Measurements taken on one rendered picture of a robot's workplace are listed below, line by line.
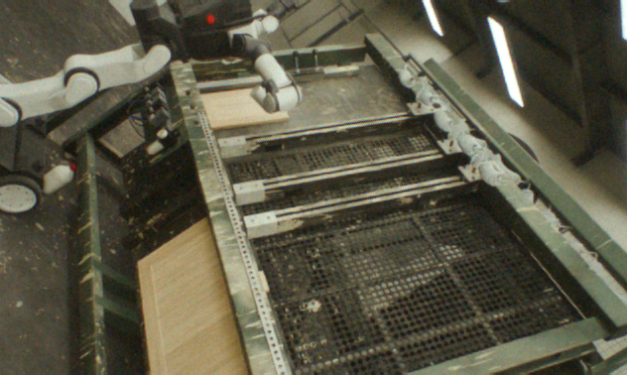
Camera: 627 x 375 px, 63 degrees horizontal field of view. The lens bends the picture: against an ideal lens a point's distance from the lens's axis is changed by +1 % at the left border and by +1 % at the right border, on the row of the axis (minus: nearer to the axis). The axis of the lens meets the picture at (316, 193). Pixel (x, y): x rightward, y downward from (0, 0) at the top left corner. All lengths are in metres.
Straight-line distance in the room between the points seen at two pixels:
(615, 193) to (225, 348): 6.26
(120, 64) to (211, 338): 1.23
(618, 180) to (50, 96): 6.77
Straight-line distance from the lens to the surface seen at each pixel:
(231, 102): 2.80
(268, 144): 2.46
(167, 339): 2.32
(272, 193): 2.21
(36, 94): 2.52
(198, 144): 2.47
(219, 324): 2.17
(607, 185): 7.72
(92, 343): 2.29
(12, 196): 2.58
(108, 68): 2.45
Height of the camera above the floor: 1.48
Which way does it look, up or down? 7 degrees down
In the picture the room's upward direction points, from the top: 57 degrees clockwise
